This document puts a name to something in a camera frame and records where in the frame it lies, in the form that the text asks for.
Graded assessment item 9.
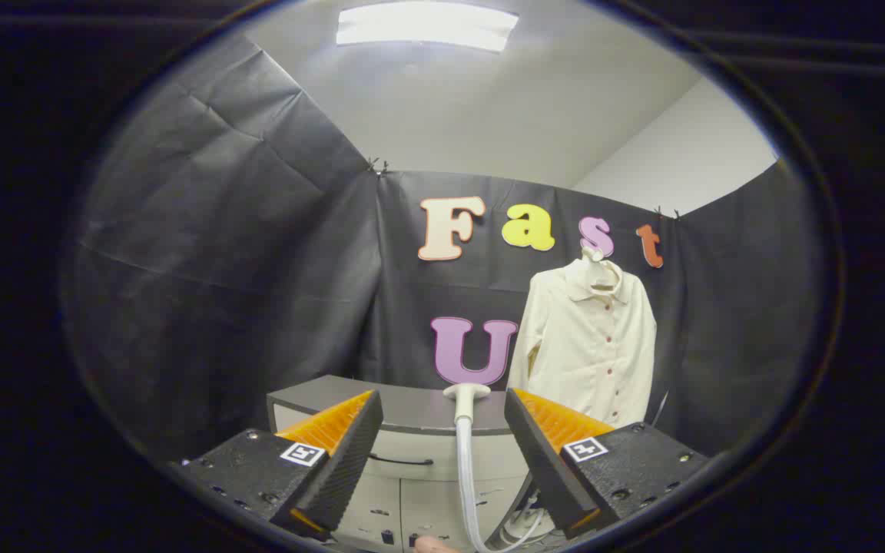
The cream button-up shirt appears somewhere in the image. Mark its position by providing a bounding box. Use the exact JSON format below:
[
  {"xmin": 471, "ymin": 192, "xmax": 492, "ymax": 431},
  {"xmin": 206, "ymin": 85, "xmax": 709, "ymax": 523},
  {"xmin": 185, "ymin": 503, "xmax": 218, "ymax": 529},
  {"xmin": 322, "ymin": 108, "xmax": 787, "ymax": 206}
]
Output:
[{"xmin": 508, "ymin": 257, "xmax": 658, "ymax": 429}]

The white clothes hanger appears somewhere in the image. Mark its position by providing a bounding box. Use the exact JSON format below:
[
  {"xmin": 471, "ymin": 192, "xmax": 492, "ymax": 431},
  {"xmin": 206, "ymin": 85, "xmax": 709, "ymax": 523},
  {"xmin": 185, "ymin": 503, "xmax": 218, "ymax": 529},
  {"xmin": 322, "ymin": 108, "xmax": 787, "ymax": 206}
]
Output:
[{"xmin": 581, "ymin": 246, "xmax": 620, "ymax": 291}]

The white steamer base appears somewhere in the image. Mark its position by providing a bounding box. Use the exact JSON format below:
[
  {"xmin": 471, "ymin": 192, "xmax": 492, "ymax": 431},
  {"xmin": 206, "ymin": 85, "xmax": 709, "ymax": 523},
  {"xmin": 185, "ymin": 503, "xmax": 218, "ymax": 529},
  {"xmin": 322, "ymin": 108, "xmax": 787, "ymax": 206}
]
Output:
[{"xmin": 500, "ymin": 503, "xmax": 559, "ymax": 548}]

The cream garment steamer head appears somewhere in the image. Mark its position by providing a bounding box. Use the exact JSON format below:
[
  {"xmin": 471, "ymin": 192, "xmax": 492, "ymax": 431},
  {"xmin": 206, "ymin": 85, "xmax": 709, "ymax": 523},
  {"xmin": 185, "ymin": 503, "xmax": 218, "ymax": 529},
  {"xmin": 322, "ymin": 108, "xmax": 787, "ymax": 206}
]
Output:
[{"xmin": 442, "ymin": 382, "xmax": 492, "ymax": 446}]

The black backdrop cloth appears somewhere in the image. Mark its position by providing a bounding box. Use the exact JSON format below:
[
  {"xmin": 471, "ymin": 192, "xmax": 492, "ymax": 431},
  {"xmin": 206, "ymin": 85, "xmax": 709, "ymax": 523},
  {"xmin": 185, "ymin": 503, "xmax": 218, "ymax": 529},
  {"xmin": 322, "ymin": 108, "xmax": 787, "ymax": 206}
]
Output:
[{"xmin": 66, "ymin": 35, "xmax": 827, "ymax": 462}]

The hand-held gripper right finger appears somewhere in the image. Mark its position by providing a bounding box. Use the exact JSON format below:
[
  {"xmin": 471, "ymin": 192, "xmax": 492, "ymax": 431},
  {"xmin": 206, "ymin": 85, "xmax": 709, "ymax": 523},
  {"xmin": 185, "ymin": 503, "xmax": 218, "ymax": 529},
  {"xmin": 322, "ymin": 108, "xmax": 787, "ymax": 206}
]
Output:
[{"xmin": 504, "ymin": 388, "xmax": 711, "ymax": 540}]

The ceiling light panel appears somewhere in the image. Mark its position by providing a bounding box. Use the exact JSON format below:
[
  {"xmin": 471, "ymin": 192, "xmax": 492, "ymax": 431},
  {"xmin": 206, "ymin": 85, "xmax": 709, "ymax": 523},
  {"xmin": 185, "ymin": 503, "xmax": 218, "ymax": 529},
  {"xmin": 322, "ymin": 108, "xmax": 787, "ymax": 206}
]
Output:
[{"xmin": 335, "ymin": 0, "xmax": 520, "ymax": 53}]

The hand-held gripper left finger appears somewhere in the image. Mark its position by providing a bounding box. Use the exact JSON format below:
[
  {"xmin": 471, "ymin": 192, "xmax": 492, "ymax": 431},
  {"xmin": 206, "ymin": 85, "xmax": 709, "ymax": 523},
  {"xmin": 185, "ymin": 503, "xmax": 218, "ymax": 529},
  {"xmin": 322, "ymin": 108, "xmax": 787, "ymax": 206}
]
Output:
[{"xmin": 170, "ymin": 389, "xmax": 384, "ymax": 542}]

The grey-topped white cabinet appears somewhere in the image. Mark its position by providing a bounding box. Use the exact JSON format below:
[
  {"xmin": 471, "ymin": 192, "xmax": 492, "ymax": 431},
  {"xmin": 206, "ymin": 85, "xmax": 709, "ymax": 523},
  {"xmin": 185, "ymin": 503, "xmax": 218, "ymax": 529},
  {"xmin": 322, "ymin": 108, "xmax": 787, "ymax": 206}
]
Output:
[{"xmin": 266, "ymin": 375, "xmax": 535, "ymax": 553}]

